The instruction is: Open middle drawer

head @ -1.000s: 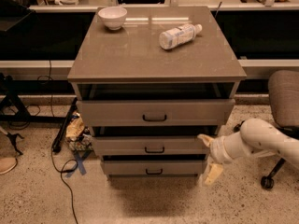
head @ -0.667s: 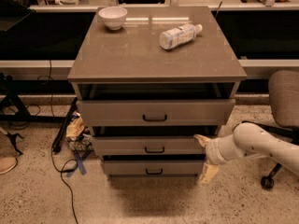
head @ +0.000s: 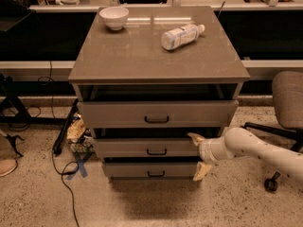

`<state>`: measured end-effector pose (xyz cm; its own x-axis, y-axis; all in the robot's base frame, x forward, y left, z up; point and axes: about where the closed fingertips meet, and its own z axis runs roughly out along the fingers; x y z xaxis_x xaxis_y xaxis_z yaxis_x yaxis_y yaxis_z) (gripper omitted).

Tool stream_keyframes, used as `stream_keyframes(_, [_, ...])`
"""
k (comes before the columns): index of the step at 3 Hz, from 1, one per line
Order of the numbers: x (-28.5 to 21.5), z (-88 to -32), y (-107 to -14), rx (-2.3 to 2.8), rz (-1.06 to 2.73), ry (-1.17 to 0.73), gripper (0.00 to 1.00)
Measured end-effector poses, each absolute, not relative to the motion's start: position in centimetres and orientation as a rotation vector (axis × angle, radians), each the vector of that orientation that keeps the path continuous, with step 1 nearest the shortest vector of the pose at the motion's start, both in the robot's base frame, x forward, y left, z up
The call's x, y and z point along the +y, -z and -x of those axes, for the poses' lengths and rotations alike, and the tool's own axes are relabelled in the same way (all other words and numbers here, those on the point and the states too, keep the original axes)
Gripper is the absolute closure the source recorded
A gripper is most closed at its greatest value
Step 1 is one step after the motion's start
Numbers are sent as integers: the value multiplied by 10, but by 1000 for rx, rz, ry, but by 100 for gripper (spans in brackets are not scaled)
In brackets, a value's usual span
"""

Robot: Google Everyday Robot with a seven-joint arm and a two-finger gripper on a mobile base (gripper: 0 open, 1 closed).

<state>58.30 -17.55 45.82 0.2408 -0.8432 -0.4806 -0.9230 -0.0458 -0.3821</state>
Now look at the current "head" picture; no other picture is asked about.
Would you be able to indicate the black tripod stand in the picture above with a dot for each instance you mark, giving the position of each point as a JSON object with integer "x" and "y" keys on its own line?
{"x": 20, "y": 114}

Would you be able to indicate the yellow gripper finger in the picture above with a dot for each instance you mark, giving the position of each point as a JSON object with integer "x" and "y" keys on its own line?
{"x": 201, "y": 170}
{"x": 196, "y": 138}

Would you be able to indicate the beige shoe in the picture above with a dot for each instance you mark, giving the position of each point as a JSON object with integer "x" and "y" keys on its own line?
{"x": 7, "y": 166}

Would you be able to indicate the white plastic bottle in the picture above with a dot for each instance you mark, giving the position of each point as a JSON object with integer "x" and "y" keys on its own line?
{"x": 181, "y": 35}

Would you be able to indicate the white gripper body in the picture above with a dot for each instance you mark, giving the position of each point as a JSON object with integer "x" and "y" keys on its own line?
{"x": 204, "y": 151}

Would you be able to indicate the grey drawer cabinet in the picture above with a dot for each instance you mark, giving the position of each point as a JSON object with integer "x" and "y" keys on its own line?
{"x": 131, "y": 65}

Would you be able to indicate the grey drawer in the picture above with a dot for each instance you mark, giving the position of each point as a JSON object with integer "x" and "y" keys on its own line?
{"x": 162, "y": 170}
{"x": 145, "y": 147}
{"x": 156, "y": 114}

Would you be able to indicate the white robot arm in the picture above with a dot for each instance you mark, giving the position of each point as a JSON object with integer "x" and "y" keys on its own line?
{"x": 238, "y": 142}

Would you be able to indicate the black power strip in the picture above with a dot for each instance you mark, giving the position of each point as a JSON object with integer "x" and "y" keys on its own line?
{"x": 57, "y": 147}

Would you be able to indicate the blue tape cross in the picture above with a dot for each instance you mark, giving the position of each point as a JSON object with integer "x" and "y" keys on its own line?
{"x": 81, "y": 159}

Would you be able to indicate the black office chair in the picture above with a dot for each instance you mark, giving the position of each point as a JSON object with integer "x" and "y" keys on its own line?
{"x": 287, "y": 88}

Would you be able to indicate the white ceramic bowl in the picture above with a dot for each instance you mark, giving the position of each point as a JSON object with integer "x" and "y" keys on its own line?
{"x": 114, "y": 18}

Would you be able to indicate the snack bags pile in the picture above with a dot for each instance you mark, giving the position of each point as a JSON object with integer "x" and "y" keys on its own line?
{"x": 78, "y": 137}

